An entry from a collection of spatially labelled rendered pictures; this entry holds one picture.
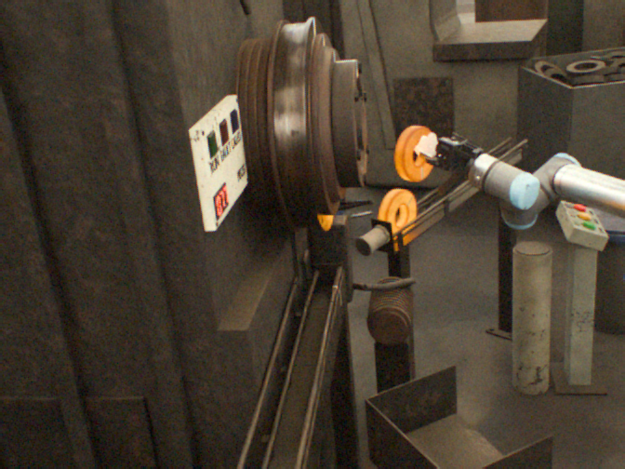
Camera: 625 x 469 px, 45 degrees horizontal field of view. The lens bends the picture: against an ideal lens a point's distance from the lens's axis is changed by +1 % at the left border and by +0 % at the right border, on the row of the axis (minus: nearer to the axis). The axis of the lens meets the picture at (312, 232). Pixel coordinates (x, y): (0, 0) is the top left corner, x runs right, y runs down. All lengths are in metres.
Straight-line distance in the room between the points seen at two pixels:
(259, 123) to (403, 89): 2.93
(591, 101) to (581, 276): 1.37
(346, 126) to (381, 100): 2.90
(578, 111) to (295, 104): 2.40
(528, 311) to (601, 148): 1.47
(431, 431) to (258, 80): 0.77
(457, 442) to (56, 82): 0.96
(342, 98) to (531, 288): 1.15
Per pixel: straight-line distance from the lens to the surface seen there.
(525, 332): 2.57
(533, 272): 2.47
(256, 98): 1.53
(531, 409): 2.63
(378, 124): 4.52
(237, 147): 1.47
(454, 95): 4.36
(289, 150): 1.48
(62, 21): 1.28
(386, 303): 2.13
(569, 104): 3.71
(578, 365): 2.71
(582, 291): 2.58
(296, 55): 1.53
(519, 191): 1.97
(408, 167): 2.12
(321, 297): 1.91
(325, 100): 1.53
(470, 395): 2.68
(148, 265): 1.32
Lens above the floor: 1.52
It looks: 22 degrees down
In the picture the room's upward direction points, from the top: 6 degrees counter-clockwise
